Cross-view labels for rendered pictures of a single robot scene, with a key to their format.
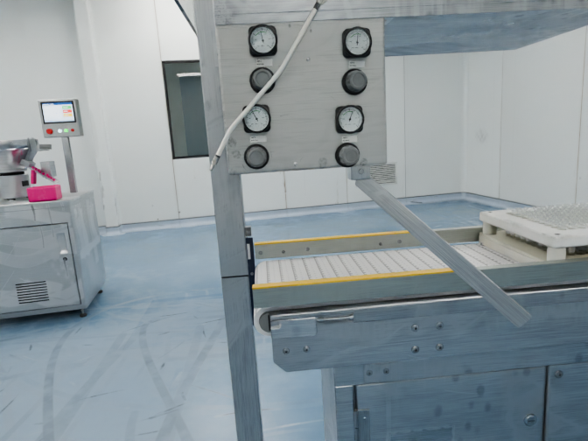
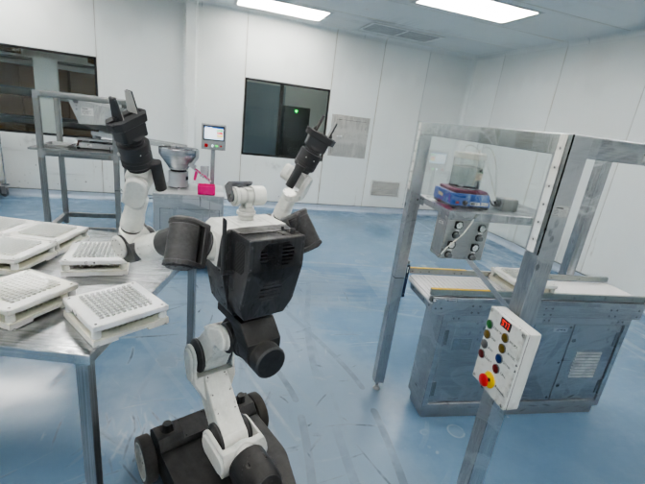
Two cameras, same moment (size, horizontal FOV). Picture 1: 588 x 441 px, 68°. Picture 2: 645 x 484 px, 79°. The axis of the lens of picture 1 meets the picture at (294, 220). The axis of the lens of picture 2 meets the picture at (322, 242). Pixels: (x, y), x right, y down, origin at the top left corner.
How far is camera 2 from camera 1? 1.47 m
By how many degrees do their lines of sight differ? 10
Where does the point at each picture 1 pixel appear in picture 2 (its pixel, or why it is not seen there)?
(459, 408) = (476, 332)
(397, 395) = (459, 326)
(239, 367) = (392, 311)
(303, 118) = (463, 245)
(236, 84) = (448, 234)
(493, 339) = not seen: hidden behind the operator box
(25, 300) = not seen: hidden behind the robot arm
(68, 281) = not seen: hidden behind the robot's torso
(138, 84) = (225, 92)
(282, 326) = (437, 301)
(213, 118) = (408, 221)
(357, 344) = (455, 308)
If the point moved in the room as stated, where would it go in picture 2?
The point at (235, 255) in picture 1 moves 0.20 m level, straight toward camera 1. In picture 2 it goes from (402, 270) to (418, 285)
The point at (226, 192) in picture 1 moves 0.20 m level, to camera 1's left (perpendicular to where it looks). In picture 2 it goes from (405, 247) to (370, 244)
